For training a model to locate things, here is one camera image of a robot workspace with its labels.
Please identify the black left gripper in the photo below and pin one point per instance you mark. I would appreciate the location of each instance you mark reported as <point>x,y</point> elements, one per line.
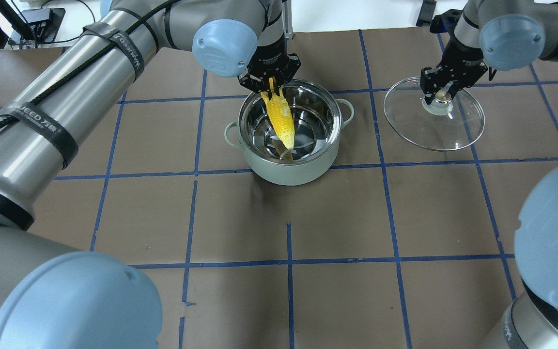
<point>272,52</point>

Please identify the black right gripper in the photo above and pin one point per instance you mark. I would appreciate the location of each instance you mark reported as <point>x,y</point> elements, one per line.
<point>461,58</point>

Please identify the yellow corn cob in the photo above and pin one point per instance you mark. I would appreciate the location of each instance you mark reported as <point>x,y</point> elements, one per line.
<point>280,114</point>

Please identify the glass pot lid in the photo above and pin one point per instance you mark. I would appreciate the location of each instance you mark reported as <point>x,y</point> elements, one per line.
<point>446,124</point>

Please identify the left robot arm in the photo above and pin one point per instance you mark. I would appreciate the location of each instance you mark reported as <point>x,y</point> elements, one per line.
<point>52,295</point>

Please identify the pale green cooking pot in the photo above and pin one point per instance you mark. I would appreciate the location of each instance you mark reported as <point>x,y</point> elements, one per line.
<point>318,118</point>

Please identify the aluminium frame post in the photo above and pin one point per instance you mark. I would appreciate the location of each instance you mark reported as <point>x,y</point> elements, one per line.
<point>287,19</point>

